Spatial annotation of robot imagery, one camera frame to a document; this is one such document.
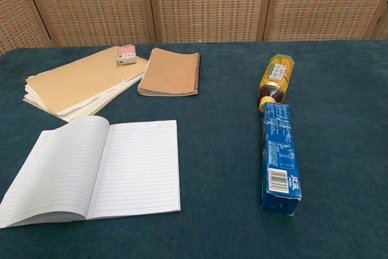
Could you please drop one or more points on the lined white notebook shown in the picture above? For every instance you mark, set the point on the lined white notebook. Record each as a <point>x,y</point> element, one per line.
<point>136,165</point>

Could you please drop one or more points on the brown spiral bound notebook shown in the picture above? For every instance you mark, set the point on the brown spiral bound notebook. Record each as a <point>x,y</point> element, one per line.
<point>169,72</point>

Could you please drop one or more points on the dark teal table cloth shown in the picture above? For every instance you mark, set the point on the dark teal table cloth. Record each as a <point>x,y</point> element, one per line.
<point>212,180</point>

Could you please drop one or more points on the small pink white eraser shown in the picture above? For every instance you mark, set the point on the small pink white eraser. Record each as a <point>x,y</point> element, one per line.
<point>125,55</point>

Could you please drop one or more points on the yellow label tea bottle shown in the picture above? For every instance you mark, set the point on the yellow label tea bottle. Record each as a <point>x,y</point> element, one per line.
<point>277,74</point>

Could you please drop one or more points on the blue toothpaste carton box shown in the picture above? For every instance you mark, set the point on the blue toothpaste carton box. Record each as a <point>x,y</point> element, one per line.
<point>279,150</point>

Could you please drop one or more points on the woven rattan screen panel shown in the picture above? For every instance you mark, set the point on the woven rattan screen panel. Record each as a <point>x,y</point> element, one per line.
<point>209,4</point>
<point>91,4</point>
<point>15,13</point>
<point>324,4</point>
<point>385,30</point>

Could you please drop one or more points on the tan cover notebook stack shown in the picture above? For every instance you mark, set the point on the tan cover notebook stack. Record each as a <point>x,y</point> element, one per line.
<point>82,80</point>

